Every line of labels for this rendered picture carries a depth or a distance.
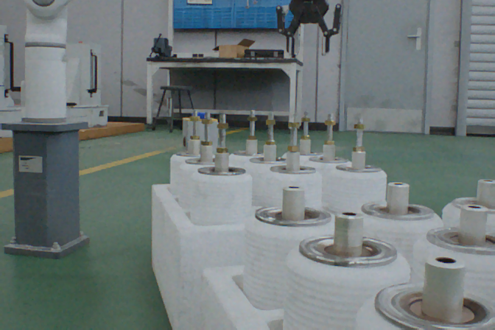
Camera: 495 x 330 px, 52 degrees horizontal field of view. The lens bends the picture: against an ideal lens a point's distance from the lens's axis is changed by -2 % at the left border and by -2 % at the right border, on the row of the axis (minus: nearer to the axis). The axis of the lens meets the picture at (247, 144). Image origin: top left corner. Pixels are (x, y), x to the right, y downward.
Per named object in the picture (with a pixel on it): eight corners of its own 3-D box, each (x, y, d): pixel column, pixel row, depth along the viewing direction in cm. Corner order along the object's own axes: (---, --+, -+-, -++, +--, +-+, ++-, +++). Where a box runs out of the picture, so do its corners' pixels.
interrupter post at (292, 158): (300, 171, 85) (301, 152, 85) (299, 174, 83) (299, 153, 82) (286, 171, 86) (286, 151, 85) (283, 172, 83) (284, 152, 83)
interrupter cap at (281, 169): (317, 170, 87) (318, 166, 87) (313, 177, 80) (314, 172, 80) (273, 168, 89) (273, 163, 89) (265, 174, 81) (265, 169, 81)
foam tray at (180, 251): (179, 352, 74) (179, 231, 72) (152, 267, 111) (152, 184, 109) (413, 324, 84) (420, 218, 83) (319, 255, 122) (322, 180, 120)
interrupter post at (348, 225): (339, 261, 39) (342, 218, 38) (326, 252, 41) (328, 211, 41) (368, 258, 39) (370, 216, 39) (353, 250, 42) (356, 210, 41)
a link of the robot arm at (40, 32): (27, -19, 120) (27, 54, 121) (22, -27, 111) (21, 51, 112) (68, -16, 122) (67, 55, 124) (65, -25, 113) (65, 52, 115)
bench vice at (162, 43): (160, 60, 571) (161, 37, 568) (175, 60, 567) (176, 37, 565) (146, 57, 531) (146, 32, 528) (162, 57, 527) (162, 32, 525)
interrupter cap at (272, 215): (268, 232, 47) (268, 224, 47) (245, 213, 54) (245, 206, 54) (344, 227, 49) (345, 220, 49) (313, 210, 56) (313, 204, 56)
